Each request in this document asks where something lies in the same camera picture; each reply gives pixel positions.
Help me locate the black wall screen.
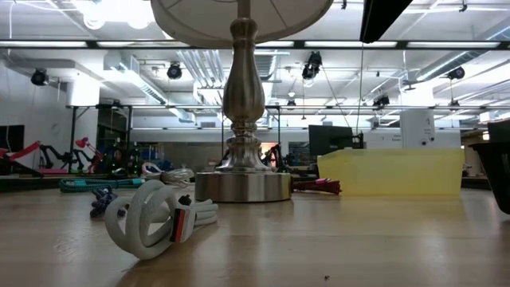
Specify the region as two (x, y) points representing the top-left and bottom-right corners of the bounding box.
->
(0, 124), (25, 152)

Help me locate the teal braided cable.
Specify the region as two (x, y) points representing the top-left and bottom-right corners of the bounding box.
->
(59, 177), (147, 194)

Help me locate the red tilted background board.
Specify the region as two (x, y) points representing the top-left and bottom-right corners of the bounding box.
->
(0, 140), (41, 160)

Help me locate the black background rack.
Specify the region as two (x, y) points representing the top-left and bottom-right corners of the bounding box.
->
(65, 104), (135, 173)

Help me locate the red background desk lamp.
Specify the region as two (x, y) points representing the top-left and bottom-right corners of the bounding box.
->
(75, 137), (105, 164)

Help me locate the black computer monitor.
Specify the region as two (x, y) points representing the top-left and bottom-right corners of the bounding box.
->
(308, 124), (364, 157)

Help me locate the maroon cable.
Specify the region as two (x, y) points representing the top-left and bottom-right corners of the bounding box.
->
(292, 178), (343, 196)

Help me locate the clear silver cable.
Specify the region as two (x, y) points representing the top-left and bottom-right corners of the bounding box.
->
(139, 161), (195, 187)

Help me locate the white background pillar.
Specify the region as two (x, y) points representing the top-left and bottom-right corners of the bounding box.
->
(400, 109), (435, 149)

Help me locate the yellow translucent bin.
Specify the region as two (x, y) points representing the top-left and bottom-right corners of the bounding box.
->
(316, 147), (466, 197)

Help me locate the silver table lamp white shade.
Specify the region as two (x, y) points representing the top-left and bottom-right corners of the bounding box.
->
(150, 0), (335, 203)

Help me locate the white braided cable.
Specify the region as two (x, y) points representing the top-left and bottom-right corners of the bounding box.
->
(104, 179), (219, 261)

